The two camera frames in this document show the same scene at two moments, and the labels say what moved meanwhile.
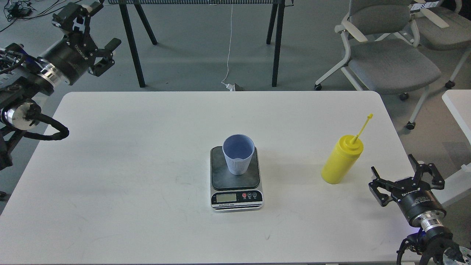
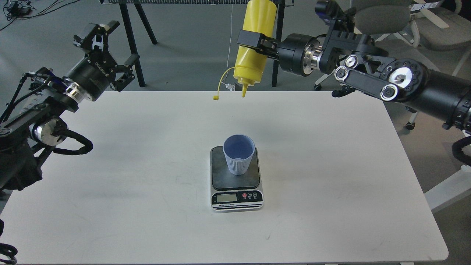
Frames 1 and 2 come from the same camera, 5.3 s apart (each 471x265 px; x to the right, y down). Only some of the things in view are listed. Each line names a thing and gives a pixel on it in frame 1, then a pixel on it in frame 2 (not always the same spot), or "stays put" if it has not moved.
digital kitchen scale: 230,193 stays put
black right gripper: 411,200 to 290,51
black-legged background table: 128,6 stays put
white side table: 458,185 stays put
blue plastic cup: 238,149 stays put
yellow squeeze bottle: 343,158 to 259,16
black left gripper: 71,56 to 96,72
